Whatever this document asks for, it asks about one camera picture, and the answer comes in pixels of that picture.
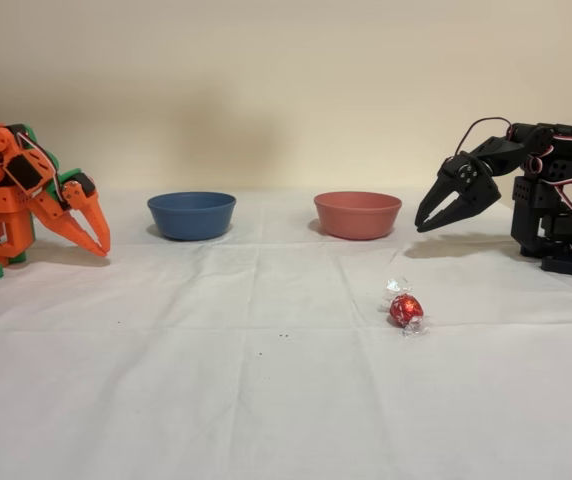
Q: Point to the red candy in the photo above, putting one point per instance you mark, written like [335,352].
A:
[406,309]

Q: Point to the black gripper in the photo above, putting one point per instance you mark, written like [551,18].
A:
[472,192]

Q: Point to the red bowl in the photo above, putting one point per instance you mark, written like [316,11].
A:
[356,220]

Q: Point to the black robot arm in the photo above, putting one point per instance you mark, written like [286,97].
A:
[531,200]

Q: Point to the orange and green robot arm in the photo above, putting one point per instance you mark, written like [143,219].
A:
[1,200]

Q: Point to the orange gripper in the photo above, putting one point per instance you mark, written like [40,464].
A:
[66,212]

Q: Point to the blue bowl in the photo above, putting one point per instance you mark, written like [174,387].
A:
[191,220]

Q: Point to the white table cloth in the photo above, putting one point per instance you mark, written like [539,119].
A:
[266,400]

